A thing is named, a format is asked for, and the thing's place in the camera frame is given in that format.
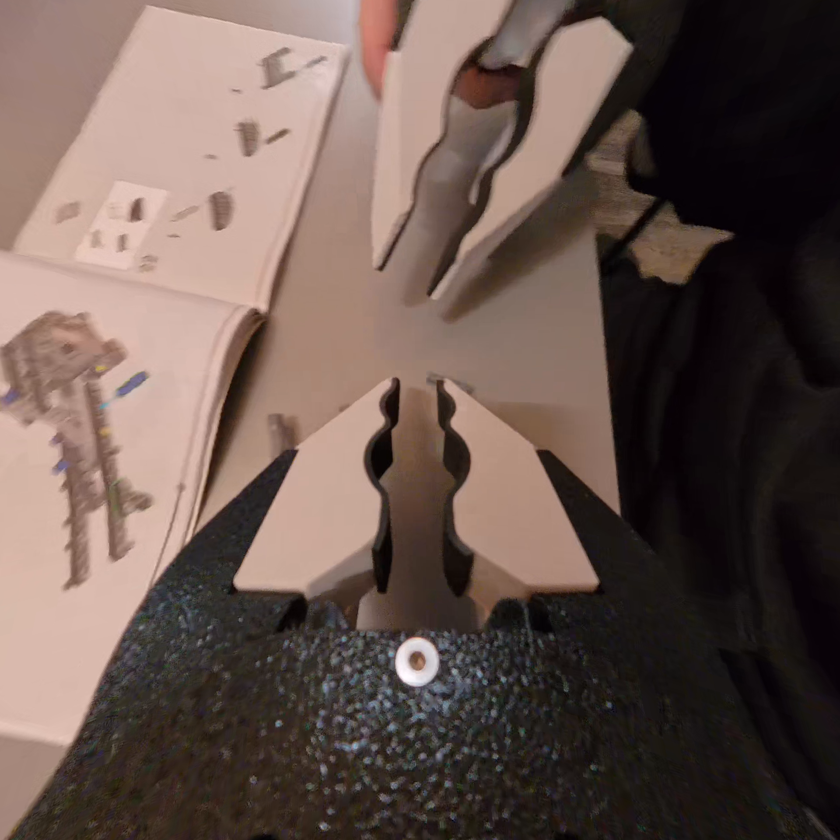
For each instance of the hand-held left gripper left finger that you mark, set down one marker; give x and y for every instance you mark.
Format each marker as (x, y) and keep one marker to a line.
(315, 512)

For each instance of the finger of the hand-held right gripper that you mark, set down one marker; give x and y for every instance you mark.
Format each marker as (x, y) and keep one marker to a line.
(564, 105)
(420, 98)

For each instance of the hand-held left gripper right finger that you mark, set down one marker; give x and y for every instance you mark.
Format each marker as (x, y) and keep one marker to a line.
(518, 512)

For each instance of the grey desk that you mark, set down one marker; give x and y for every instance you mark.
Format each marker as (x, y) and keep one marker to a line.
(341, 328)

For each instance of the person's right hand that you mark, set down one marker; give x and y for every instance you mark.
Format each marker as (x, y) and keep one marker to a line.
(380, 33)

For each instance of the person's dark clothing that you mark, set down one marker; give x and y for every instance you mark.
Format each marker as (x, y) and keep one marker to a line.
(735, 426)

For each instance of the open building instruction booklet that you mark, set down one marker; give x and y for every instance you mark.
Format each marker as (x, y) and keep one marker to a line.
(184, 131)

